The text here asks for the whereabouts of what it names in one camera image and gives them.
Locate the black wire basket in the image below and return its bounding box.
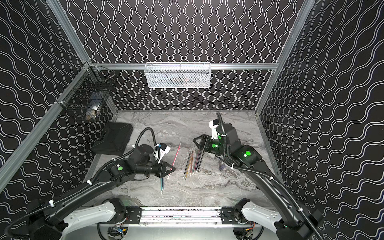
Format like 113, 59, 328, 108
58, 66, 117, 121

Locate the black pencil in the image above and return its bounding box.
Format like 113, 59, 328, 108
197, 150, 205, 172

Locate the aluminium corner post right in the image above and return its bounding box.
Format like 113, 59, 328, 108
255, 0, 316, 116

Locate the aluminium corner post left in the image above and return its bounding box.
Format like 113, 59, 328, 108
46, 0, 92, 64

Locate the aluminium left side rail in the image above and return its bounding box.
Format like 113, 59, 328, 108
1, 63, 90, 191

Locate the white wire basket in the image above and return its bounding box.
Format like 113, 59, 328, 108
144, 62, 212, 89

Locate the aluminium corner post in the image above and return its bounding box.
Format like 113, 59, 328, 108
46, 0, 92, 64
255, 0, 316, 116

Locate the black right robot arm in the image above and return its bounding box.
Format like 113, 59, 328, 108
193, 112, 323, 240

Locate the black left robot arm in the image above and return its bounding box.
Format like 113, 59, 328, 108
4, 139, 176, 240

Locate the aluminium back rail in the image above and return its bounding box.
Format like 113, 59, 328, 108
92, 63, 278, 71

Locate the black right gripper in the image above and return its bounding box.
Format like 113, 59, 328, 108
193, 135, 231, 160

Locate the black plastic case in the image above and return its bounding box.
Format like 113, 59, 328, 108
92, 123, 133, 156

